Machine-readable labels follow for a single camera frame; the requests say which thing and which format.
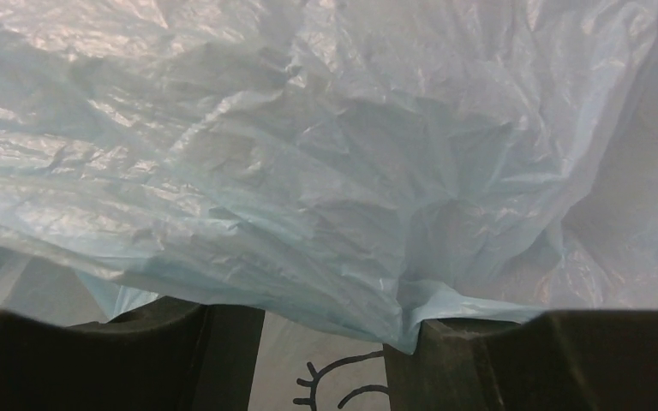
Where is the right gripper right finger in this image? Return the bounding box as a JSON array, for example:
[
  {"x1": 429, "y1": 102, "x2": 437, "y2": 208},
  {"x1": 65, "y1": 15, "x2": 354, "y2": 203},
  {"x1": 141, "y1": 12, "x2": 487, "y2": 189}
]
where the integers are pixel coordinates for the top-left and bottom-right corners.
[{"x1": 384, "y1": 310, "x2": 658, "y2": 410}]

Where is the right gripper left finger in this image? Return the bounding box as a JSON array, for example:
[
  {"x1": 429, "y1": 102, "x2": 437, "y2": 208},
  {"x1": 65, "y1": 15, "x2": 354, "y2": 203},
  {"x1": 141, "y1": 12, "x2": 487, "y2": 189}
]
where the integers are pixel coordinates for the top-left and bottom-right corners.
[{"x1": 0, "y1": 297, "x2": 265, "y2": 410}]

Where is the blue plastic bag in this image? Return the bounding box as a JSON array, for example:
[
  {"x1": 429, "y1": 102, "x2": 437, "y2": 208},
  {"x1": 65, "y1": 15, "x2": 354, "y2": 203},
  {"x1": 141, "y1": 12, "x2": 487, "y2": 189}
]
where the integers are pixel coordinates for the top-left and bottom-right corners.
[{"x1": 0, "y1": 1, "x2": 658, "y2": 348}]

